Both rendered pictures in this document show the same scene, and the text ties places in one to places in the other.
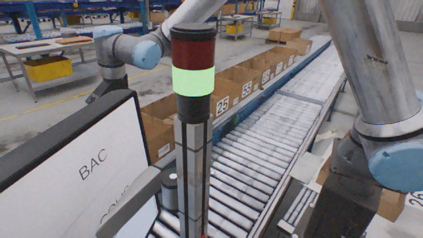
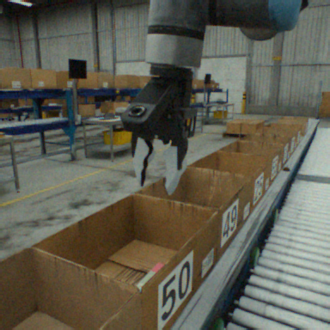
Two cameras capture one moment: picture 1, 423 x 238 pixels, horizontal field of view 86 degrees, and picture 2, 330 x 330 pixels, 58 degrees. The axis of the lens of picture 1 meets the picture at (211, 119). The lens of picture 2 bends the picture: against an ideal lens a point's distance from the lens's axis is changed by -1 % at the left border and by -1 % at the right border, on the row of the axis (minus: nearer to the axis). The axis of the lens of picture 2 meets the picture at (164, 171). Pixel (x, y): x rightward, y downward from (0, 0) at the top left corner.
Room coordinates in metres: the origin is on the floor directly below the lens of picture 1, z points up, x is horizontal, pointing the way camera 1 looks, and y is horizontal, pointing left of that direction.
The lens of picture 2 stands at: (0.28, 0.41, 1.38)
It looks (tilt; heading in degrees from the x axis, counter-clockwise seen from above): 16 degrees down; 356
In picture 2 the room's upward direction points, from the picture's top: straight up
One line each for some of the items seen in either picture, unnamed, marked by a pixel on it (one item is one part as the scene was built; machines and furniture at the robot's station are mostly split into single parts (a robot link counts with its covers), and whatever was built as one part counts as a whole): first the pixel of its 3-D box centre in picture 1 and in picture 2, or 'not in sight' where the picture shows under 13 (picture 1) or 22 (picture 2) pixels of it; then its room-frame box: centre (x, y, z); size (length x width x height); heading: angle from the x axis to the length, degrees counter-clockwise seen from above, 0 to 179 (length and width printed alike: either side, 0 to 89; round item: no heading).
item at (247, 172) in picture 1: (239, 168); (328, 292); (1.08, -0.19, 0.72); 0.52 x 0.05 x 0.05; 57
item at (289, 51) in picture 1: (281, 57); (282, 135); (2.93, -0.86, 0.96); 0.39 x 0.29 x 0.17; 147
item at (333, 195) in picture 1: (340, 211); not in sight; (0.63, -0.55, 0.91); 0.26 x 0.26 x 0.33; 51
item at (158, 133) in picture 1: (127, 145); (136, 256); (0.95, 0.44, 0.96); 0.39 x 0.29 x 0.17; 147
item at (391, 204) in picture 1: (360, 180); not in sight; (0.94, -0.85, 0.80); 0.38 x 0.28 x 0.10; 49
